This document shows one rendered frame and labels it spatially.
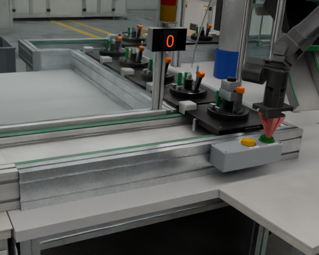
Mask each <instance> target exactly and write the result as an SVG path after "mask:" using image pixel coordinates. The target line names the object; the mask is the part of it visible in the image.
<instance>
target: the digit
mask: <svg viewBox="0 0 319 255"><path fill-rule="evenodd" d="M176 42H177V30H164V40H163V50H175V49H176Z"/></svg>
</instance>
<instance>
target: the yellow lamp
mask: <svg viewBox="0 0 319 255"><path fill-rule="evenodd" d="M175 17H176V5H174V6H171V5H162V4H160V13H159V20H160V21H164V22H175Z"/></svg>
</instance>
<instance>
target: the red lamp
mask: <svg viewBox="0 0 319 255"><path fill-rule="evenodd" d="M176 3H177V0H161V4H162V5H171V6H174V5H176Z"/></svg>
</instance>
